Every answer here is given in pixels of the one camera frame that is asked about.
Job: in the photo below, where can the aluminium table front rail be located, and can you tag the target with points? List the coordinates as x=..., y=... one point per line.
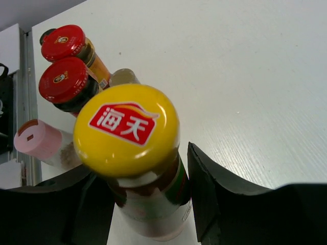
x=29, y=101

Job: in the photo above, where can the small yellow label bottle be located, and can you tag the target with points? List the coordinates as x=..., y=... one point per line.
x=123, y=76

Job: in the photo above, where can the red lid jar front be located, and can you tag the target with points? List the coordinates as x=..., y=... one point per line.
x=68, y=84

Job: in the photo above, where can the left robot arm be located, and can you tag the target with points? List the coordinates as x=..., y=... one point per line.
x=7, y=103

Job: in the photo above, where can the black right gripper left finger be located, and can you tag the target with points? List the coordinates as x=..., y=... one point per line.
x=75, y=207

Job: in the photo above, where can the red lid jar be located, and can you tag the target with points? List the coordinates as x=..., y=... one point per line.
x=68, y=84
x=71, y=41

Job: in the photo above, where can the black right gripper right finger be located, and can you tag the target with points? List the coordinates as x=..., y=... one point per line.
x=231, y=210

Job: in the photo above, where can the pink cap spice shaker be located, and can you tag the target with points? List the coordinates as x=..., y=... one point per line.
x=48, y=144

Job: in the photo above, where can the red lid jar rear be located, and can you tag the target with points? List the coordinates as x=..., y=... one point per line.
x=71, y=41

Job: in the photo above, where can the yellow cap sauce bottle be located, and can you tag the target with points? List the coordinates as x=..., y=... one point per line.
x=129, y=135

